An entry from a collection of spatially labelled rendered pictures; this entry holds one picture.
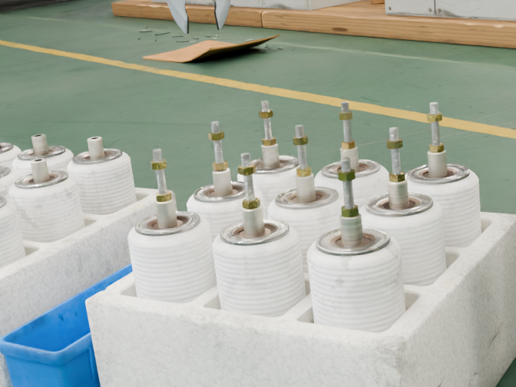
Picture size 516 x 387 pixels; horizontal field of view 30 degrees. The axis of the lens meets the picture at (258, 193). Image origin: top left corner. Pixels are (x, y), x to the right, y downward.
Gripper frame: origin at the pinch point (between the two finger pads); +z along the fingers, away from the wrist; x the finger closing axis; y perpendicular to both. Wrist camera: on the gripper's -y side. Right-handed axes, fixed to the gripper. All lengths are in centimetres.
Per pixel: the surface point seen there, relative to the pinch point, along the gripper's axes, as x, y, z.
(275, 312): -2.6, -20.5, 29.1
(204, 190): 2.4, 1.8, 21.1
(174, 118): 3, 168, 47
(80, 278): 20.7, 12.1, 34.0
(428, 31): -97, 244, 43
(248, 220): -1.3, -16.8, 19.7
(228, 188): -0.5, -0.2, 20.7
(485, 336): -27.1, -15.4, 38.4
